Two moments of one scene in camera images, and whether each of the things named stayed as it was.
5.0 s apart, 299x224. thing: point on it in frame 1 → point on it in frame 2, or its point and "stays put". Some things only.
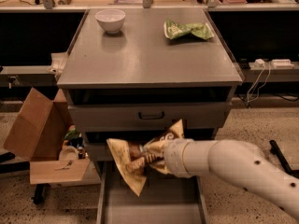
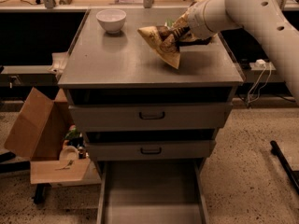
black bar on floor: [276, 149] stays put
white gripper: [174, 157] → [195, 22]
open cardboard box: [36, 134] stays put
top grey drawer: [150, 108] stays put
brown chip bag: [134, 160] → [163, 38]
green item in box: [72, 134] stays put
